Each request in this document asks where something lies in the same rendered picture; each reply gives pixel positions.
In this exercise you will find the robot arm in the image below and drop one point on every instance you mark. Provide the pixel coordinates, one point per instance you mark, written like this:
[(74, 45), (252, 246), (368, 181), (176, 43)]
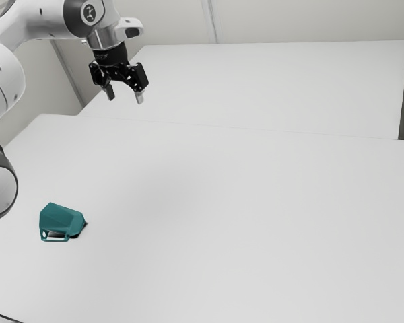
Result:
[(6, 67)]

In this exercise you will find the teal faceted mug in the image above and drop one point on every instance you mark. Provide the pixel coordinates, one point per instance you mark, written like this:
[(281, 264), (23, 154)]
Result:
[(59, 221)]

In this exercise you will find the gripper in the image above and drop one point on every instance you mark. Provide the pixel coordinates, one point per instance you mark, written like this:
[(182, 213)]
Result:
[(111, 57)]

